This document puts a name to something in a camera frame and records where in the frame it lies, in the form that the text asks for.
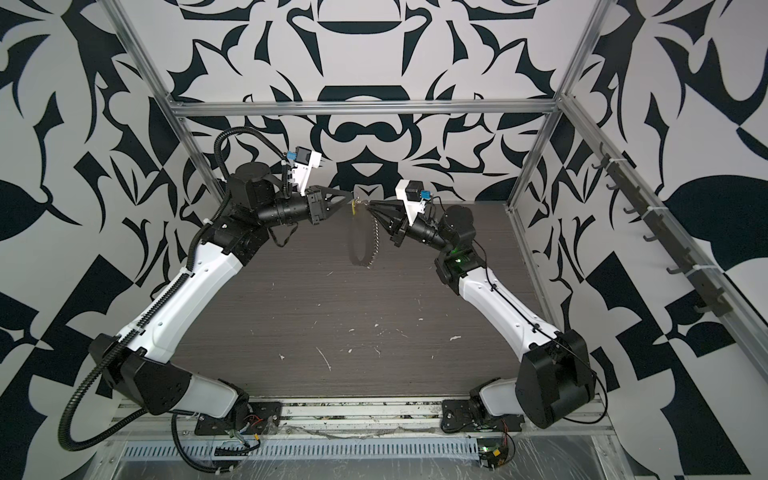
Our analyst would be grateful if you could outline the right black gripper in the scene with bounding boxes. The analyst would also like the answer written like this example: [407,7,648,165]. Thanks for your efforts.
[374,203,458,260]

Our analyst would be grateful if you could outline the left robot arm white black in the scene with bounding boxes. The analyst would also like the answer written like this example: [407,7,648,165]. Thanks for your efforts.
[89,163,352,418]

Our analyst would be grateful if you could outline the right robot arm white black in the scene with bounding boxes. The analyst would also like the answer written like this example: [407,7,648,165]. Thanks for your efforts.
[366,200,597,428]

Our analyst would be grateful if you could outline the small circuit board green led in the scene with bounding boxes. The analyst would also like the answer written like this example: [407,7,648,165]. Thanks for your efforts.
[478,435,517,470]

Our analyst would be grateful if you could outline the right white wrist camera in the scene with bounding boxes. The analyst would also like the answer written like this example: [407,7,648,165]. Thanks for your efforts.
[395,179,431,225]

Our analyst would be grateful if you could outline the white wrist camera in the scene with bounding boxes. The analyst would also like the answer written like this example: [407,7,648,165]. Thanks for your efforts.
[286,147,322,196]
[395,179,431,225]

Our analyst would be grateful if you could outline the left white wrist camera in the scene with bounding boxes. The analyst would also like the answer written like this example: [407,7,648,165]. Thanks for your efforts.
[286,147,322,196]

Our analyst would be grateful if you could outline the black corrugated cable hose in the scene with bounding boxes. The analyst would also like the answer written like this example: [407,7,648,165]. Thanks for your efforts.
[57,126,289,475]

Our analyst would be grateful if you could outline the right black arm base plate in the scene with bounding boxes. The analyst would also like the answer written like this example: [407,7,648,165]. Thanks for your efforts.
[440,399,525,434]

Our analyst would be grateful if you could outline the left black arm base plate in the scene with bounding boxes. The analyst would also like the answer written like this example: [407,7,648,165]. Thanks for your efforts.
[194,401,283,436]

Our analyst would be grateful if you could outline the white slotted cable duct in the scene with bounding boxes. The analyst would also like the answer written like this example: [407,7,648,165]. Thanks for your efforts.
[119,436,481,462]

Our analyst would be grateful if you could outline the black wall hook rail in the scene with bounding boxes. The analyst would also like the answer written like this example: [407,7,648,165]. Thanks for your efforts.
[594,146,734,317]

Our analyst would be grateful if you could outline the aluminium frame rails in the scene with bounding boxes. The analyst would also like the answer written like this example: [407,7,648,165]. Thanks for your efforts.
[103,1,767,375]

